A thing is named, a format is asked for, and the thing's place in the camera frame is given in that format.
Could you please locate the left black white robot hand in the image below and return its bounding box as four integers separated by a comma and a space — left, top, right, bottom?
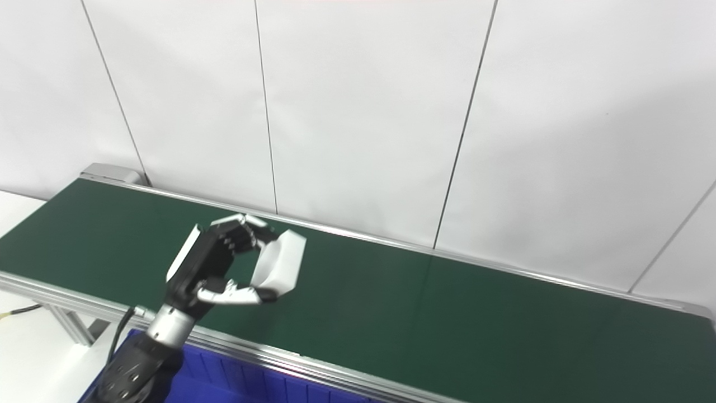
164, 213, 279, 317

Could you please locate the white square part round hole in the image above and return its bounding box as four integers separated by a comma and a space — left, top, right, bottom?
249, 229, 308, 297

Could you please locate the blue plastic bin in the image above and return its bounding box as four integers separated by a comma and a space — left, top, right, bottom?
78, 329, 393, 403

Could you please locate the aluminium conveyor support leg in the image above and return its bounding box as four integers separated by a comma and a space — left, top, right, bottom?
47, 304, 110, 347

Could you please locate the green conveyor belt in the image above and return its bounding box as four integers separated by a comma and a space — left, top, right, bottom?
0, 163, 716, 403
0, 178, 716, 403

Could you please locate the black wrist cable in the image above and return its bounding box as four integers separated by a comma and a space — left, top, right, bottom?
106, 306, 142, 365

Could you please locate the black yellow floor cable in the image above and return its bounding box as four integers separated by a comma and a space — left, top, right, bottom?
0, 303, 43, 320

